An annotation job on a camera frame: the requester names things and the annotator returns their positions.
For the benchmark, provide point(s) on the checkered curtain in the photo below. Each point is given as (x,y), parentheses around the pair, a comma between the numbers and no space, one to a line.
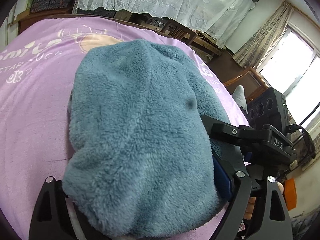
(262,40)

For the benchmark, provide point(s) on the wooden armchair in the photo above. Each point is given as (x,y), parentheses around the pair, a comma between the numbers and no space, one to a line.
(250,80)

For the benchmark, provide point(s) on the orange box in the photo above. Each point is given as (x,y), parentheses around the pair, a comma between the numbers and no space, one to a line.
(290,195)

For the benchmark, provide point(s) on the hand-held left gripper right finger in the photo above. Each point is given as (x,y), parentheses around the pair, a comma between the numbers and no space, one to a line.
(222,177)

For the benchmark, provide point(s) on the bright window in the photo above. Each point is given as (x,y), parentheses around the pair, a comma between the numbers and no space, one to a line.
(287,62)

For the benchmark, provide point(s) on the blue fleece jacket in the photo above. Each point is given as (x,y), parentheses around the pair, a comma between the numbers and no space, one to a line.
(140,130)

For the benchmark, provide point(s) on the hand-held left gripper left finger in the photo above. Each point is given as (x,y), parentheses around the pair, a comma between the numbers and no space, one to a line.
(58,212)

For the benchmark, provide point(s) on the brown wooden cabinet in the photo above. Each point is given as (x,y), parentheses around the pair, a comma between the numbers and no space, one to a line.
(27,20)

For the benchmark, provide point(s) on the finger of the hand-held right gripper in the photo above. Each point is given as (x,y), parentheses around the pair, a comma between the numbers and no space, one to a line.
(248,156)
(232,132)

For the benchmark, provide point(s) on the pink printed bedsheet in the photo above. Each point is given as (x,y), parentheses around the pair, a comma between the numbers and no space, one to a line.
(32,117)

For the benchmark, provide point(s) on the grey sock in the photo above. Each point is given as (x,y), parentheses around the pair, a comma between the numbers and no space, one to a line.
(240,96)

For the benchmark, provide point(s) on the wooden desk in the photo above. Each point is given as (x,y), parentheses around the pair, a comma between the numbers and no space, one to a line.
(207,47)

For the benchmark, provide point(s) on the person's right hand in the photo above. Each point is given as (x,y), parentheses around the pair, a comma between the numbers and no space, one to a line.
(250,206)

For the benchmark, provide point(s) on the dark wooden chair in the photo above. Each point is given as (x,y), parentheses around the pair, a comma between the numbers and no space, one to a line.
(175,30)

